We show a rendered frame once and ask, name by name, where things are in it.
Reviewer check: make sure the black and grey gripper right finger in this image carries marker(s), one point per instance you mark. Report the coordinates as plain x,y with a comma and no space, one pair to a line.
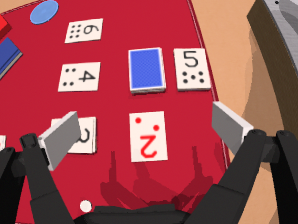
225,202

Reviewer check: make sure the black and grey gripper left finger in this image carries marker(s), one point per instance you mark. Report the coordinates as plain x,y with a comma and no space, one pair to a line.
47,204

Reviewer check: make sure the red rectangular box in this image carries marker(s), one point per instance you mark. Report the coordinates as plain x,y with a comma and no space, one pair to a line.
4,26

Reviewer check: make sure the blue book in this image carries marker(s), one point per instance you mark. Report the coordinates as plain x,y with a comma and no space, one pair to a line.
9,54

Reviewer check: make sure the blue round disc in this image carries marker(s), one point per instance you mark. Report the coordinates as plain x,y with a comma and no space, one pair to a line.
44,12

